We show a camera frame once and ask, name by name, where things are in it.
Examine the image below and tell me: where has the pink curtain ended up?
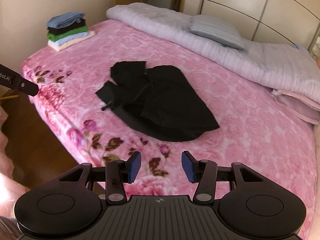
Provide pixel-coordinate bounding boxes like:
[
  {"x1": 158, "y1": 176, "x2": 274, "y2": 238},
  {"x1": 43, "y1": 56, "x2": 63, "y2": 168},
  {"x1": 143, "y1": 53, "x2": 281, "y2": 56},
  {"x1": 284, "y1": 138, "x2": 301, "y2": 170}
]
[{"x1": 0, "y1": 104, "x2": 18, "y2": 221}]

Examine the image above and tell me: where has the lavender folded quilt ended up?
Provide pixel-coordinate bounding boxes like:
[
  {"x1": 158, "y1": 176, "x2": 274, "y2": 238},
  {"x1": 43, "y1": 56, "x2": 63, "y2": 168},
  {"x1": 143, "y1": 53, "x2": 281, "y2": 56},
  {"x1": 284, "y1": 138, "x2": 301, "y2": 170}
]
[{"x1": 105, "y1": 2, "x2": 320, "y2": 106}]

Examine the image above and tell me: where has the grey striped pillow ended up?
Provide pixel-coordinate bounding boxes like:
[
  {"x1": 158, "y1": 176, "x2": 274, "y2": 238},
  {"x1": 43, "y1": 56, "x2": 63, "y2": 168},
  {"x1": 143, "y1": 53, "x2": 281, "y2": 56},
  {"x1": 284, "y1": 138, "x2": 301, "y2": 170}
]
[{"x1": 190, "y1": 15, "x2": 246, "y2": 50}]

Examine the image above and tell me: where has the black folded garment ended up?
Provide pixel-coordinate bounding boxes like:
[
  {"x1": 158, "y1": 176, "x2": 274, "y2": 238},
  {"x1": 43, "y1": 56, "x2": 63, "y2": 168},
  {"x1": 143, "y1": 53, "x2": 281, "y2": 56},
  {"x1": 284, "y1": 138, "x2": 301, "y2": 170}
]
[{"x1": 47, "y1": 19, "x2": 86, "y2": 35}]

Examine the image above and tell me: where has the green folded garment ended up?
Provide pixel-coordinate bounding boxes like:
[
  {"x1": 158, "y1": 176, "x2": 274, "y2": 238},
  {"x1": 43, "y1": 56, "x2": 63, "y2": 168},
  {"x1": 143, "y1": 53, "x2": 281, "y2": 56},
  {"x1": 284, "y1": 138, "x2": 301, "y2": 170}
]
[{"x1": 47, "y1": 25, "x2": 88, "y2": 42}]

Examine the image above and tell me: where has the pink folded sheet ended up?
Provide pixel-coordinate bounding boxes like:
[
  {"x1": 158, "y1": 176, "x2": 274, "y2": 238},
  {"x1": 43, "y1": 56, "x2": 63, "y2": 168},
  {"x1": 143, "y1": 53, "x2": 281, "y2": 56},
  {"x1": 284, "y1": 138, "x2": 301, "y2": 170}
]
[{"x1": 271, "y1": 89, "x2": 319, "y2": 126}]

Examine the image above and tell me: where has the pink floral blanket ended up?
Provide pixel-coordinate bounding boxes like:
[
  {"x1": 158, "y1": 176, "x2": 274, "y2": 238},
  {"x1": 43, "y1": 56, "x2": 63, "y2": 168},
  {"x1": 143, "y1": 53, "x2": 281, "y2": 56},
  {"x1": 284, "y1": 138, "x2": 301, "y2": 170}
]
[{"x1": 22, "y1": 20, "x2": 317, "y2": 239}]

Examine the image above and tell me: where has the light blue folded garment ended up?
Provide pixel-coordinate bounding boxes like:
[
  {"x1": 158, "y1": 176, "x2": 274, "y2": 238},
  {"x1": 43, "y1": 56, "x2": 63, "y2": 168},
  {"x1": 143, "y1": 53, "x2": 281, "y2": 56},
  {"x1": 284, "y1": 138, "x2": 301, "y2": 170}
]
[{"x1": 48, "y1": 31, "x2": 89, "y2": 46}]

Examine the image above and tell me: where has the cream folded garment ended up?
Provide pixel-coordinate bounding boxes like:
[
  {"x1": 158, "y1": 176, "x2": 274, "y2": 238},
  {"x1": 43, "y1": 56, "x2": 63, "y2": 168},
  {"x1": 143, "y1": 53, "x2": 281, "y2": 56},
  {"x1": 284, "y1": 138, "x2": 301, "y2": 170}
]
[{"x1": 48, "y1": 31, "x2": 95, "y2": 52}]

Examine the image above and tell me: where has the beige wardrobe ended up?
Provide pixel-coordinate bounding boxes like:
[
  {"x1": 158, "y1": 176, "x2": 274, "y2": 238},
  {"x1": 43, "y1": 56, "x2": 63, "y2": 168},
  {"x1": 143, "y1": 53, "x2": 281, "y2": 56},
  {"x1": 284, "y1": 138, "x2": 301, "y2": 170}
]
[{"x1": 182, "y1": 0, "x2": 319, "y2": 51}]

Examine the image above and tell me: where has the black garment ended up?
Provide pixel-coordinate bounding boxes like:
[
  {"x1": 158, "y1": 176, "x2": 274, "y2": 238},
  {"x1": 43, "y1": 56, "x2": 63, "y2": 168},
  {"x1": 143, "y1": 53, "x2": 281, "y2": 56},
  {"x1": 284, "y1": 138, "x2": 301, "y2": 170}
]
[
  {"x1": 96, "y1": 61, "x2": 220, "y2": 142},
  {"x1": 47, "y1": 19, "x2": 86, "y2": 35}
]

